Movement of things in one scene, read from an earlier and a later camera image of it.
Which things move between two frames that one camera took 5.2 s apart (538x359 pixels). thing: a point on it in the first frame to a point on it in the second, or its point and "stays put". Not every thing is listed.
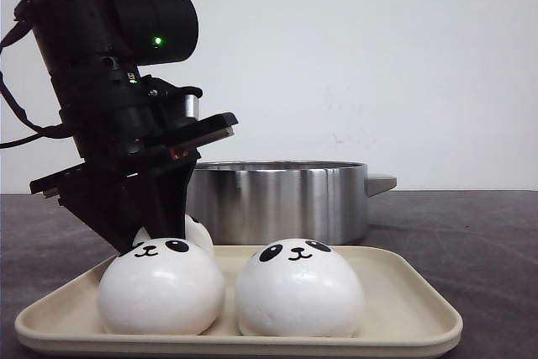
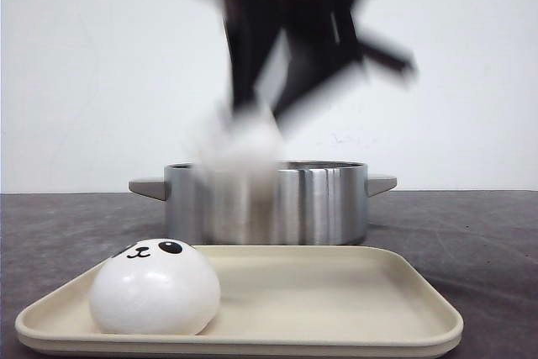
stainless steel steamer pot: (283, 203) stays put
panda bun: (298, 287) to (239, 151)
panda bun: (163, 286) stays put
